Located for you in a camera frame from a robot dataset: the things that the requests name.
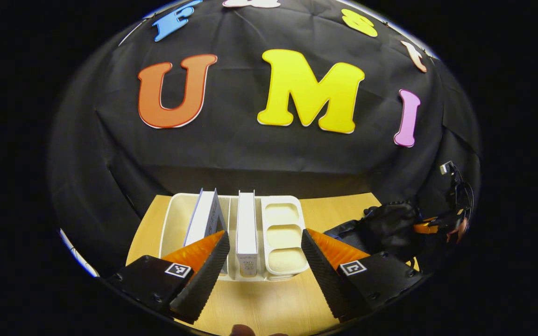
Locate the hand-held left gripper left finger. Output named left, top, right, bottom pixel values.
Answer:
left=106, top=230, right=231, bottom=325

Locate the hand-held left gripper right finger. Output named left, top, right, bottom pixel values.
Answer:
left=301, top=229, right=424, bottom=322

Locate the blue black schoolbag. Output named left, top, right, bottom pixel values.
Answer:
left=324, top=201, right=421, bottom=271

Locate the white plastic bookshelf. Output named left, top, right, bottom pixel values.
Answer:
left=159, top=193, right=310, bottom=282

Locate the white patterned cover book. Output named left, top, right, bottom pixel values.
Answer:
left=184, top=188, right=228, bottom=276
left=236, top=190, right=259, bottom=279

